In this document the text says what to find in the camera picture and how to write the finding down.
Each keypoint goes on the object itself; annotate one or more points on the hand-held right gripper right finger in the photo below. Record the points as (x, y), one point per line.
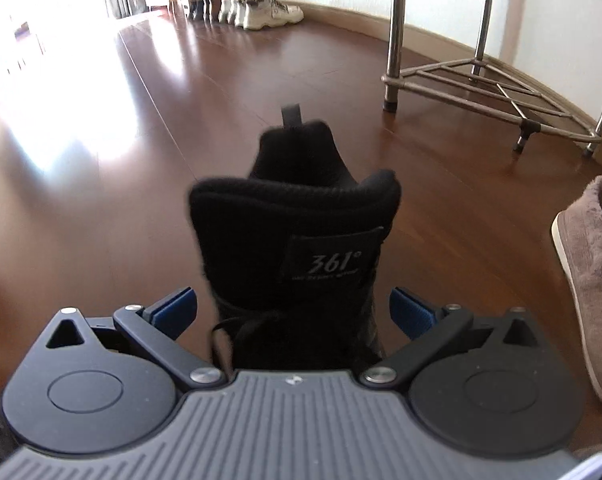
(413, 312)

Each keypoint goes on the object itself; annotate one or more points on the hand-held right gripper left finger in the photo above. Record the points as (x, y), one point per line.
(173, 310)

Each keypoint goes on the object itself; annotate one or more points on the black high-top sneaker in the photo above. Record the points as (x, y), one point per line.
(261, 240)

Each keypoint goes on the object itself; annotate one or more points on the taupe plush slipper boot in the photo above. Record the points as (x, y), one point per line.
(596, 285)

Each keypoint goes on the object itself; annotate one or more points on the metal corner rack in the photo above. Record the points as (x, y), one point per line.
(396, 35)

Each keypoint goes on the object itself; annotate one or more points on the row of sneakers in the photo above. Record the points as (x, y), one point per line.
(261, 10)

